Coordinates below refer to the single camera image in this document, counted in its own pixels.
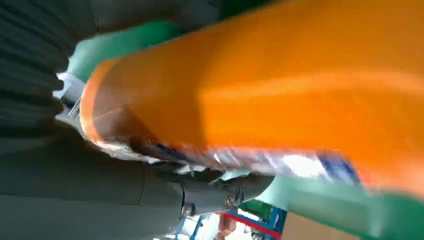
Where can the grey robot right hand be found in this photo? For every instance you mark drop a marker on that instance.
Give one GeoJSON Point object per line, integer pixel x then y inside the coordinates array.
{"type": "Point", "coordinates": [73, 192]}

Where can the brown cardboard box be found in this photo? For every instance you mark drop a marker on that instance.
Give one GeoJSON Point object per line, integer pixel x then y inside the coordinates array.
{"type": "Point", "coordinates": [314, 230]}

